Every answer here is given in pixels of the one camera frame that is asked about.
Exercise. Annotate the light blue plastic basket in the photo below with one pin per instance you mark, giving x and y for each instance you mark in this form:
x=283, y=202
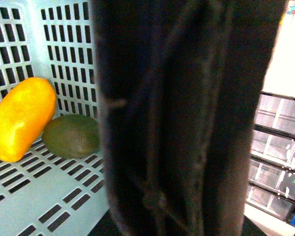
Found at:
x=47, y=73

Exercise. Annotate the brown basket handle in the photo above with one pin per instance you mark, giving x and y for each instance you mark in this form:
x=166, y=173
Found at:
x=179, y=83

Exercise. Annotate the yellow mango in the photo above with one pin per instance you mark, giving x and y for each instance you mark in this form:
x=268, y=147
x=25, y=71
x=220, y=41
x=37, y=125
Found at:
x=24, y=113

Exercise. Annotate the green avocado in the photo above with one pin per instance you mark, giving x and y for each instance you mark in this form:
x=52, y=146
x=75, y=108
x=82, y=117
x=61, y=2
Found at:
x=72, y=136

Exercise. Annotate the glass door refrigerator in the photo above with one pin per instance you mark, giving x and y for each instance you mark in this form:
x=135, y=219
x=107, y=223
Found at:
x=271, y=178

